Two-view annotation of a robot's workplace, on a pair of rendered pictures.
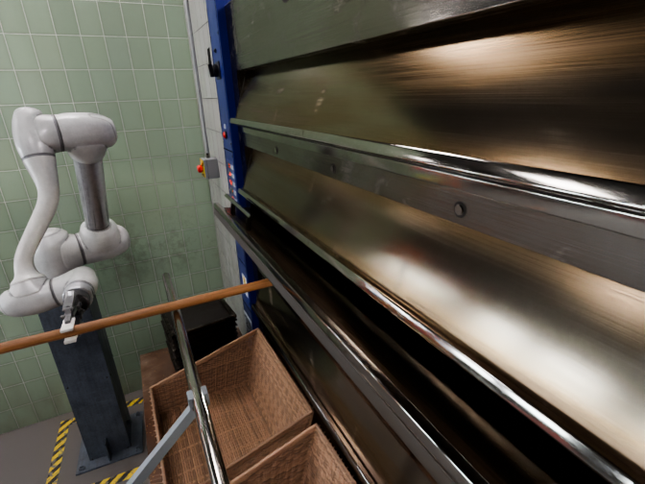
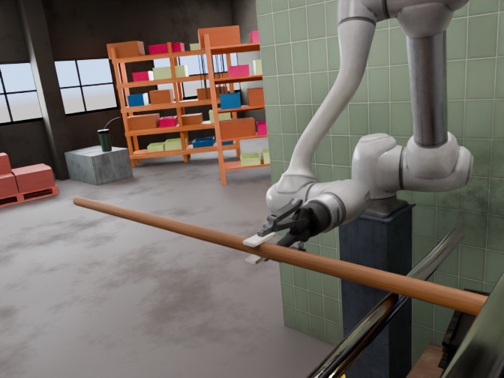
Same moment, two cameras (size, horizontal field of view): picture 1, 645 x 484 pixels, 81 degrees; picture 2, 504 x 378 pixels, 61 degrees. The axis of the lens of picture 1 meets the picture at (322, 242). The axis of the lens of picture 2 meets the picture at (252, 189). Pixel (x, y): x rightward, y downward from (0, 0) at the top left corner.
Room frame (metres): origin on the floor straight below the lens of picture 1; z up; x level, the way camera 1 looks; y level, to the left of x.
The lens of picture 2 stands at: (0.64, -0.01, 1.54)
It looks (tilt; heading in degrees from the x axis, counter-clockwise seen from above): 15 degrees down; 69
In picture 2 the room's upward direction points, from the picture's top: 6 degrees counter-clockwise
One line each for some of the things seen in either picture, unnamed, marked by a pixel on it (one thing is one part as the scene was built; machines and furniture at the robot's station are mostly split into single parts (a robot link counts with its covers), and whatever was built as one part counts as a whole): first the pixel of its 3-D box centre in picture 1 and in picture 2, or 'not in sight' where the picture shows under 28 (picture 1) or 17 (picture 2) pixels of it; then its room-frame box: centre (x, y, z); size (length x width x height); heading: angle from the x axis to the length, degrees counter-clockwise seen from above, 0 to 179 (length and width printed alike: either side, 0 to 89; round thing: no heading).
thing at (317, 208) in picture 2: (76, 305); (304, 223); (1.08, 0.81, 1.19); 0.09 x 0.07 x 0.08; 25
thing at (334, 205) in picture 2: (78, 296); (322, 213); (1.15, 0.84, 1.19); 0.09 x 0.06 x 0.09; 115
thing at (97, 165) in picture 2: not in sight; (100, 148); (0.95, 7.77, 0.49); 1.03 x 0.84 x 0.99; 114
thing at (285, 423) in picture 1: (226, 413); not in sight; (1.08, 0.38, 0.72); 0.56 x 0.49 x 0.28; 27
